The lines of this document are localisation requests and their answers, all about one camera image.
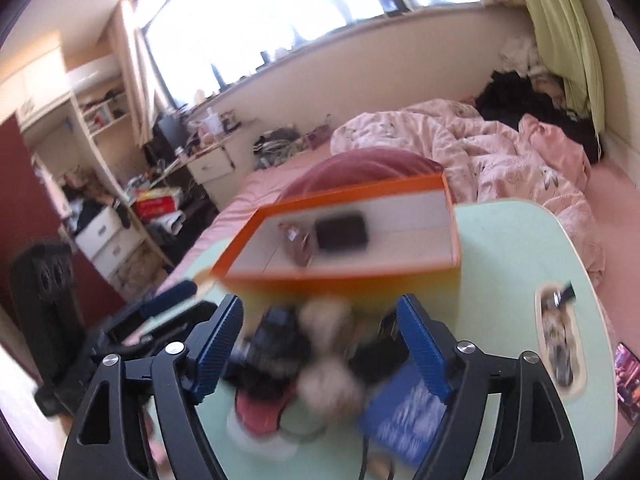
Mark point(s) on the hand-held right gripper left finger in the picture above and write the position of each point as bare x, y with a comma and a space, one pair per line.
220, 346

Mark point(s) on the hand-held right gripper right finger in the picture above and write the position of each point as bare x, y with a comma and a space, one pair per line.
422, 346

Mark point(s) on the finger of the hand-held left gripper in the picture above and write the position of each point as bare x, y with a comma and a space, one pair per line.
170, 296

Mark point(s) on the blue packet with white text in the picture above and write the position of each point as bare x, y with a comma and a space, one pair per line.
400, 420

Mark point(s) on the orange cardboard box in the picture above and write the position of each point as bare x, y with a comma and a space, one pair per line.
400, 245

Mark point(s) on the black case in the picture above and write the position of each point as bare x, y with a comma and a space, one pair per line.
342, 232

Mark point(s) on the light green desktop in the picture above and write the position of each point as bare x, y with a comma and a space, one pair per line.
500, 270

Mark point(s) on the black pouch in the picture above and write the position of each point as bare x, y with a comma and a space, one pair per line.
380, 355

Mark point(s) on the black speaker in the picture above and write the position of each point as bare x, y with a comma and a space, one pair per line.
45, 300

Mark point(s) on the red and white round item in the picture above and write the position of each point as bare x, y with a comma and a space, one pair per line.
262, 407

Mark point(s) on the white drawer cabinet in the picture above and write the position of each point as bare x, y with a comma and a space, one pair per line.
110, 245

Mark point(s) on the red cardboard box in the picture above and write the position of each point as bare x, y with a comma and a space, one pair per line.
157, 205

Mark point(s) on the beige fluffy pompom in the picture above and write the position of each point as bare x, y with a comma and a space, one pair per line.
327, 316
332, 392

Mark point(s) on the small brown box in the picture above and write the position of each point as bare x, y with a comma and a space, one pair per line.
297, 246

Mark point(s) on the pink bed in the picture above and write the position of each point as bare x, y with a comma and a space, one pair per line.
250, 195

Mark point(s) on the white desk with drawer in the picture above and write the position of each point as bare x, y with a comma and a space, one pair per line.
212, 165

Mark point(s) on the metal binder clip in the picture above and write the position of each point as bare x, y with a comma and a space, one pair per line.
562, 295

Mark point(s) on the black monitor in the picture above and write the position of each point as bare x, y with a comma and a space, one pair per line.
170, 132

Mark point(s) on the mixed clothes pile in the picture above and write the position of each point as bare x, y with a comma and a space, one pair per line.
277, 147

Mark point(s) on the dark pink pillow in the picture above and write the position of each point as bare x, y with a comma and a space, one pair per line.
360, 170

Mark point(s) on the pink floral quilt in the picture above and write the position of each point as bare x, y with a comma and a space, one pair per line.
475, 150

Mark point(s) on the dark printed booklet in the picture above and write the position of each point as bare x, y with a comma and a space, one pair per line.
629, 375

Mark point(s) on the beige curtain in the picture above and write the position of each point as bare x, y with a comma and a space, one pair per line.
135, 70

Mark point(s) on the black clothing pile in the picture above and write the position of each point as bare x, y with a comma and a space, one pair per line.
510, 95

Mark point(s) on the window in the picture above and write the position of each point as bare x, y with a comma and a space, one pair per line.
300, 5

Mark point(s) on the light green curtain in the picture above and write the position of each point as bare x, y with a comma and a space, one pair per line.
560, 20

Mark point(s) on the wall shelf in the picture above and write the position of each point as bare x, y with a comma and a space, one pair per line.
100, 105

